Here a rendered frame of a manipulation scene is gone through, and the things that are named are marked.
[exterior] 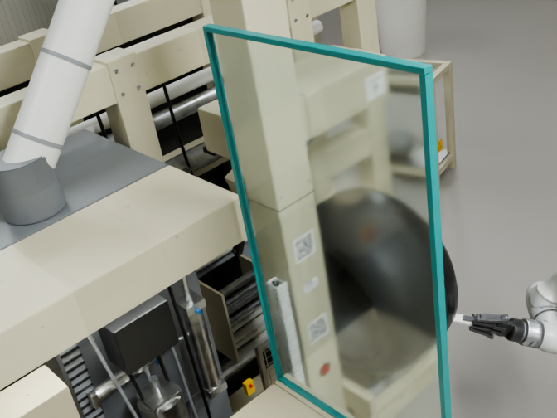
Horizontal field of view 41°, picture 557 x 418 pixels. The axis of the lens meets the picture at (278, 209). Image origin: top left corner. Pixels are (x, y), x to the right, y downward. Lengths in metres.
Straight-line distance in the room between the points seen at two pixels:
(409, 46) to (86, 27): 5.96
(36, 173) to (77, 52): 0.30
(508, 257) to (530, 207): 0.57
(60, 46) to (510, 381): 2.69
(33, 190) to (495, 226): 3.50
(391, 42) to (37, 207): 6.04
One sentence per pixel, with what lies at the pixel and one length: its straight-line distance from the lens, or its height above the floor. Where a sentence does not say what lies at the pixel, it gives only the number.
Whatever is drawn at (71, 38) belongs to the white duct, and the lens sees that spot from 1.82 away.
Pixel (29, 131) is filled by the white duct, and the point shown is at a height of 2.01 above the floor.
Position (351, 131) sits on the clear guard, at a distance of 1.30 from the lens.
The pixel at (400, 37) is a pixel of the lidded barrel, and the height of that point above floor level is 0.23.
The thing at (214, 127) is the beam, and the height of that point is 1.74.
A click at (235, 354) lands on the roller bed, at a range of 2.61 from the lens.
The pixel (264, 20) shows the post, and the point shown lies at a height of 2.14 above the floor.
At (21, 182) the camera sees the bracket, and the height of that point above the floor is 1.91.
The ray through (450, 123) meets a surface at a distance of 5.34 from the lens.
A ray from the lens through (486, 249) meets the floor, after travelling 4.63.
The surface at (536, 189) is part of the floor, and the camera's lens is 5.23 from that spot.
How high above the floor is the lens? 2.62
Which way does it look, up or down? 30 degrees down
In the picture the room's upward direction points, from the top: 10 degrees counter-clockwise
